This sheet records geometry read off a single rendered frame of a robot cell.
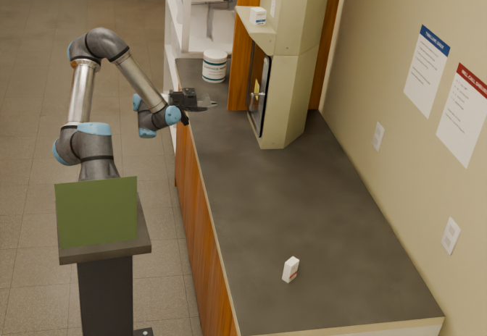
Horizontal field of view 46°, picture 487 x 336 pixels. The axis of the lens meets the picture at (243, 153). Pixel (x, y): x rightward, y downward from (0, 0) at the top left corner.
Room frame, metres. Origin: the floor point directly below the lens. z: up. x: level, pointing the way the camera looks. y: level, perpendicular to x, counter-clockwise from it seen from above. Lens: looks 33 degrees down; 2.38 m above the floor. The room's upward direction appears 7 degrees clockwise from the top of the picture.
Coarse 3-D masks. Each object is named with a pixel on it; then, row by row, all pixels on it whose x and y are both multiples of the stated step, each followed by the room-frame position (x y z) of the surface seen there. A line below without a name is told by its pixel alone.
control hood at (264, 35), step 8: (240, 8) 2.53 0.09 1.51; (248, 8) 2.54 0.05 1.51; (240, 16) 2.43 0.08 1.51; (248, 16) 2.43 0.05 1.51; (248, 24) 2.34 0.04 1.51; (248, 32) 2.26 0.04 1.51; (256, 32) 2.26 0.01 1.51; (264, 32) 2.27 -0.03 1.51; (272, 32) 2.28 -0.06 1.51; (256, 40) 2.25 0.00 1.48; (264, 40) 2.26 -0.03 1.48; (272, 40) 2.27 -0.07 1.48; (264, 48) 2.26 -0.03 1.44; (272, 48) 2.27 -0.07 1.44
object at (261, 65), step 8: (256, 48) 2.51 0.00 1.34; (256, 56) 2.49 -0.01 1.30; (264, 56) 2.36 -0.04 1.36; (256, 64) 2.48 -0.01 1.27; (264, 64) 2.35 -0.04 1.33; (256, 72) 2.46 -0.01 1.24; (264, 72) 2.33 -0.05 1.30; (264, 80) 2.31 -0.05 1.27; (264, 88) 2.30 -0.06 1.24; (248, 96) 2.55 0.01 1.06; (264, 96) 2.28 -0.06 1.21; (248, 104) 2.54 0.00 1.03; (256, 104) 2.39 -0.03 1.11; (264, 104) 2.28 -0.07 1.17; (256, 112) 2.38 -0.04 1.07; (264, 112) 2.28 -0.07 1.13; (256, 120) 2.36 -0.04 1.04; (256, 128) 2.34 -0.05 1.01
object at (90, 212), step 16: (64, 192) 1.49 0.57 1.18; (80, 192) 1.51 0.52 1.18; (96, 192) 1.52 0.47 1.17; (112, 192) 1.54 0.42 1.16; (128, 192) 1.56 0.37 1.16; (64, 208) 1.49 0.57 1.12; (80, 208) 1.50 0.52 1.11; (96, 208) 1.52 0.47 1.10; (112, 208) 1.54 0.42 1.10; (128, 208) 1.56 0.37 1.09; (64, 224) 1.48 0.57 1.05; (80, 224) 1.50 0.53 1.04; (96, 224) 1.52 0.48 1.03; (112, 224) 1.54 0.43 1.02; (128, 224) 1.56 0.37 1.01; (64, 240) 1.48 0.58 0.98; (80, 240) 1.50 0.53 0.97; (96, 240) 1.52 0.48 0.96; (112, 240) 1.54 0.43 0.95
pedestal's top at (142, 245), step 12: (144, 228) 1.63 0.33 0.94; (132, 240) 1.56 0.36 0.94; (144, 240) 1.57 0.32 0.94; (60, 252) 1.46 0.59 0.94; (72, 252) 1.47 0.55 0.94; (84, 252) 1.47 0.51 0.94; (96, 252) 1.48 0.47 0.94; (108, 252) 1.50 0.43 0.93; (120, 252) 1.51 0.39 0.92; (132, 252) 1.53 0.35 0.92; (144, 252) 1.54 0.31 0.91; (60, 264) 1.44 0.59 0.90
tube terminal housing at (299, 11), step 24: (264, 0) 2.52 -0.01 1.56; (288, 0) 2.28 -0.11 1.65; (312, 0) 2.34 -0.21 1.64; (288, 24) 2.28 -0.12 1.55; (312, 24) 2.38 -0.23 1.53; (288, 48) 2.29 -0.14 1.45; (312, 48) 2.41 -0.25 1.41; (288, 72) 2.29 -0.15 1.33; (312, 72) 2.46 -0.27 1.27; (288, 96) 2.30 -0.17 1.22; (264, 120) 2.28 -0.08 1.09; (288, 120) 2.31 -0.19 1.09; (264, 144) 2.28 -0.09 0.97; (288, 144) 2.34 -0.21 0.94
